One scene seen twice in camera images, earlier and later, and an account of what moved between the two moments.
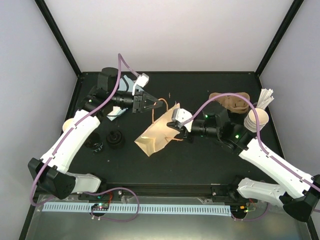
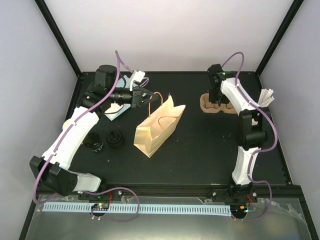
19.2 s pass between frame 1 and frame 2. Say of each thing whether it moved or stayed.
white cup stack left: stayed
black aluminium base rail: stayed
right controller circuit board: stayed
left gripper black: moved
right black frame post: stayed
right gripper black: moved
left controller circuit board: stayed
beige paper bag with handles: moved
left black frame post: stayed
